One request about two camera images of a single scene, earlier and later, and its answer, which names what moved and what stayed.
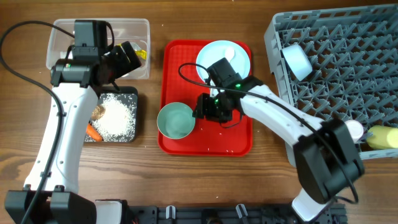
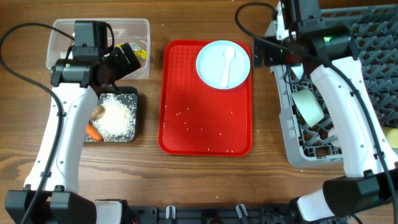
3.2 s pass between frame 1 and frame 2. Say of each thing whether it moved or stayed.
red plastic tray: stayed
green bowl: moved
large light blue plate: stayed
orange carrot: stayed
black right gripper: moved
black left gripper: stayed
